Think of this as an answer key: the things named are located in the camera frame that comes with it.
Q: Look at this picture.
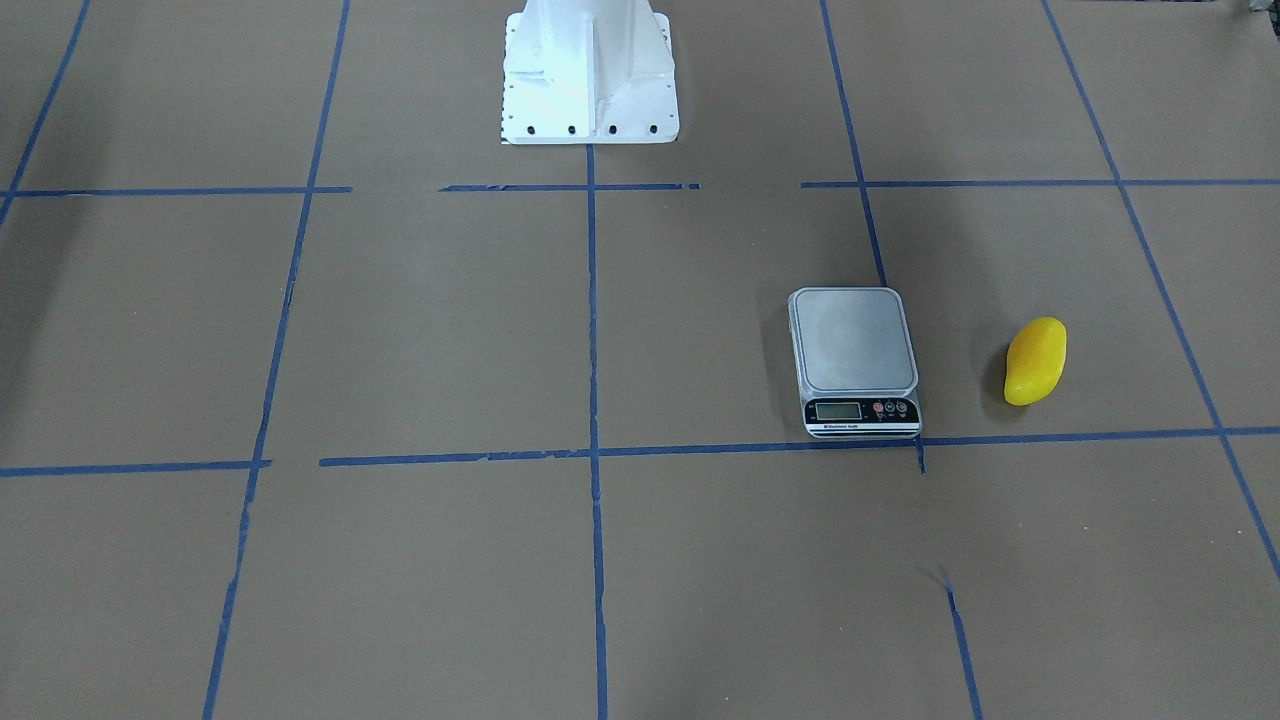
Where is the yellow mango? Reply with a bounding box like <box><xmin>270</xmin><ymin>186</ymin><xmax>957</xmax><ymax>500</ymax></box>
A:
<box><xmin>1004</xmin><ymin>316</ymin><xmax>1068</xmax><ymax>407</ymax></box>

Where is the silver digital kitchen scale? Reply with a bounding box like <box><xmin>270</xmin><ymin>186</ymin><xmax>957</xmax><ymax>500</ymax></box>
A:
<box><xmin>788</xmin><ymin>287</ymin><xmax>923</xmax><ymax>439</ymax></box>

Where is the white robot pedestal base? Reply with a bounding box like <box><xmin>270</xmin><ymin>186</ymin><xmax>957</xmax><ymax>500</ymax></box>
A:
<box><xmin>500</xmin><ymin>1</ymin><xmax>681</xmax><ymax>145</ymax></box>

